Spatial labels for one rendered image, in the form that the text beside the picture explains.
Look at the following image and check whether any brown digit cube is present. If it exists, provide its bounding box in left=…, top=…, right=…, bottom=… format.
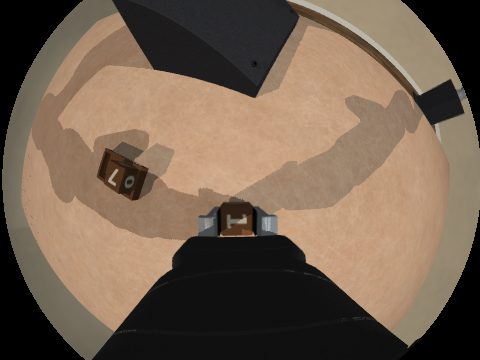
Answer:
left=220, top=202, right=253, bottom=236
left=104, top=160, right=138, bottom=194

